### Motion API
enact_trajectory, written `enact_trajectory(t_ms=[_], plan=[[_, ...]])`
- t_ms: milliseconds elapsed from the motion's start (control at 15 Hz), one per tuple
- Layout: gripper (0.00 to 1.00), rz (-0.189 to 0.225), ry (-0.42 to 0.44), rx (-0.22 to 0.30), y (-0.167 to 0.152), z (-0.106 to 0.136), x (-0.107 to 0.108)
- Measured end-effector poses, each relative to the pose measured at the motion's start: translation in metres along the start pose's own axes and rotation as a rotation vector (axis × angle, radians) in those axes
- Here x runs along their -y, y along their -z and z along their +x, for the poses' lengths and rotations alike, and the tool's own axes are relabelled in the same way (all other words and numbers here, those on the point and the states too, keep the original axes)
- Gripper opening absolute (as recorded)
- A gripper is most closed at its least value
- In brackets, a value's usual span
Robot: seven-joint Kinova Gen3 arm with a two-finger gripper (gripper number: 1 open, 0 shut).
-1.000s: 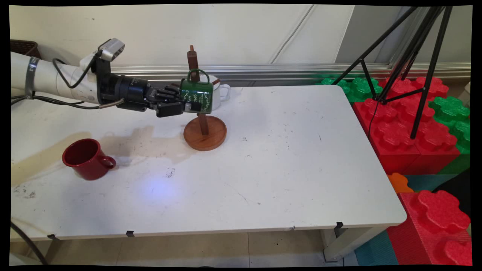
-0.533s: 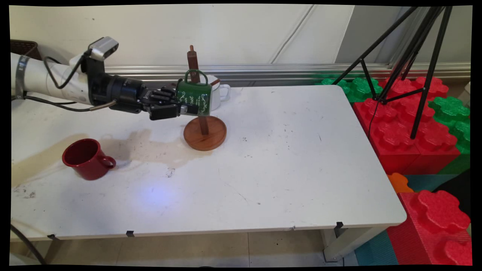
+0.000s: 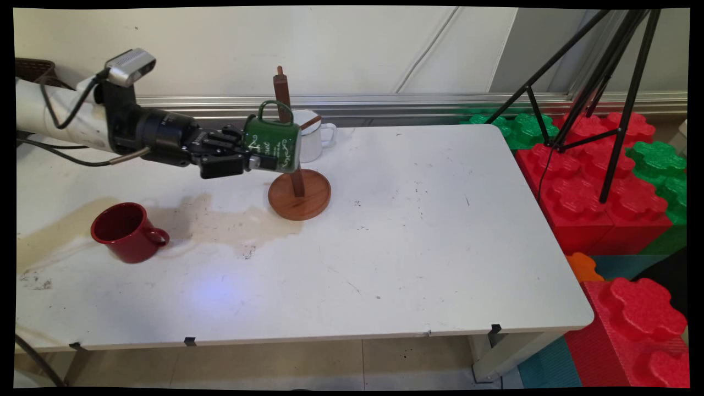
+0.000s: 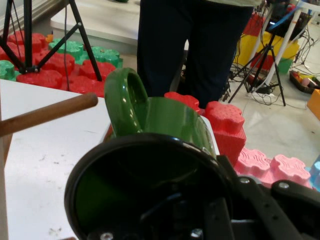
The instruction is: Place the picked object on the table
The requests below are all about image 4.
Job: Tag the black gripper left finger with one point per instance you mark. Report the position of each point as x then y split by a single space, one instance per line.
217 220

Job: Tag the green foam block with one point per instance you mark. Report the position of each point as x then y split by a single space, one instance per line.
70 47
6 70
285 66

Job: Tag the orange box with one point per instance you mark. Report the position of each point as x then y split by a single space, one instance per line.
315 102

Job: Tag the green enamel mug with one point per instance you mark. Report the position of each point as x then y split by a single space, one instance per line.
170 117

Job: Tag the light blue foam block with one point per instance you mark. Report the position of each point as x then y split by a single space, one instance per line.
315 172

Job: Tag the large red foam block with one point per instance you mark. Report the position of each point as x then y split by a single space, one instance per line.
47 77

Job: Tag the black light stand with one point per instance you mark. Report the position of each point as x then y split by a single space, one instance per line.
271 57

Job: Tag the pink foam block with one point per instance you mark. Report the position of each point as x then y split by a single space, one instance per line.
252 160

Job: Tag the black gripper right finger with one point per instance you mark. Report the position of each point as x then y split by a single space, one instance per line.
275 215

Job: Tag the wooden mug stand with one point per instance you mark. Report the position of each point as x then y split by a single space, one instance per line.
50 112

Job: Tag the tray of toys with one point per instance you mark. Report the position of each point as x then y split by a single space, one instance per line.
303 80

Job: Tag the yellow foam block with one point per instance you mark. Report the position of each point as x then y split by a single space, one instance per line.
250 47

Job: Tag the person in dark trousers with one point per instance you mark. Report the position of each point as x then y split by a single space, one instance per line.
170 45

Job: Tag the white pole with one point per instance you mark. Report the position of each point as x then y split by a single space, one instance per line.
287 37

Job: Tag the black tripod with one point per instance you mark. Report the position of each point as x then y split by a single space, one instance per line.
27 37

